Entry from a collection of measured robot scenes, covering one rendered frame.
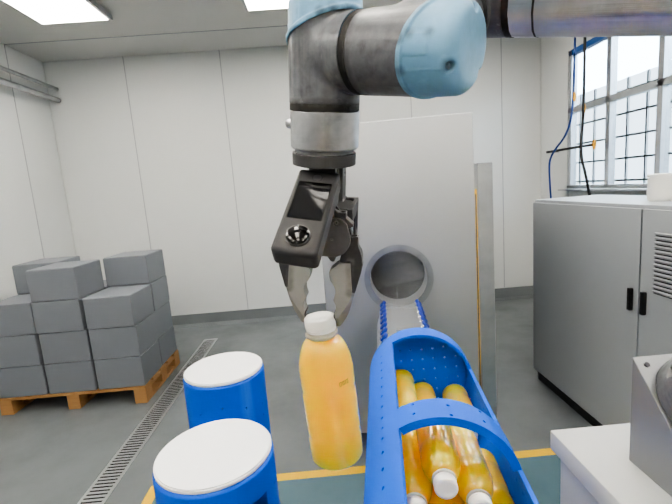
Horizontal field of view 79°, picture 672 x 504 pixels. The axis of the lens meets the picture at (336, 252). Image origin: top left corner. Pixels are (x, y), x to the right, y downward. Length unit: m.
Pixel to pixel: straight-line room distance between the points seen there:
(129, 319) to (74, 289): 0.48
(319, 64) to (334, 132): 0.06
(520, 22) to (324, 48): 0.18
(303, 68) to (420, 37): 0.13
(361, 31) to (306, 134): 0.11
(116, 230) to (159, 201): 0.67
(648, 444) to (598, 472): 0.09
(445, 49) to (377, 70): 0.06
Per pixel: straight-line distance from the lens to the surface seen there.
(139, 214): 5.80
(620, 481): 0.88
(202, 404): 1.53
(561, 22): 0.46
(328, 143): 0.43
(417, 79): 0.37
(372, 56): 0.39
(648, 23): 0.46
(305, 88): 0.44
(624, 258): 2.70
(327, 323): 0.50
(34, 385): 4.34
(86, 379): 4.10
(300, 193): 0.43
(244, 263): 5.49
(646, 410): 0.85
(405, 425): 0.80
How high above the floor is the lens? 1.64
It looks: 9 degrees down
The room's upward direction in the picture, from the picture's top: 4 degrees counter-clockwise
